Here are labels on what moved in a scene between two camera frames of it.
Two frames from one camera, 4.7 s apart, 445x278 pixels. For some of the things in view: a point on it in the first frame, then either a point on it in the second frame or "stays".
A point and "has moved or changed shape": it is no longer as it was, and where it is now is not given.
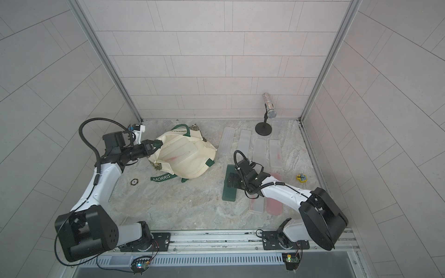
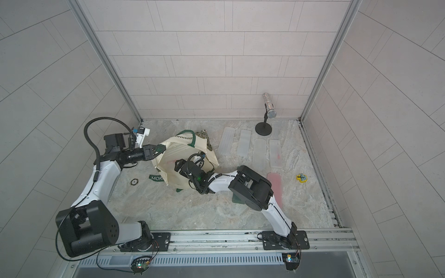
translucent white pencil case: x=275 y=152 stays
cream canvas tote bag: x=184 y=153 has moved or changed shape
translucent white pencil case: x=259 y=152 stays
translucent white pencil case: x=244 y=143 stays
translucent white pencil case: x=225 y=147 stays
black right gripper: x=236 y=176 -> x=183 y=169
